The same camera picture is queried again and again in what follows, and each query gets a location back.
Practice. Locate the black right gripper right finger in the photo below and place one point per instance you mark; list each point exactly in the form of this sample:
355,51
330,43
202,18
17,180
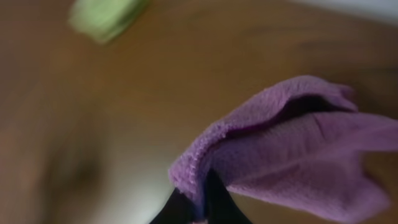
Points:
221,208

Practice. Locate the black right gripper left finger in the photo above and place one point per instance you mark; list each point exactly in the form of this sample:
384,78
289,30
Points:
178,210

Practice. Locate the purple microfiber cloth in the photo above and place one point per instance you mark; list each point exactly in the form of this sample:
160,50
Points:
298,144

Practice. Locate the folded green cloth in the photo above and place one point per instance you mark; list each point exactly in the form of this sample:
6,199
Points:
104,20

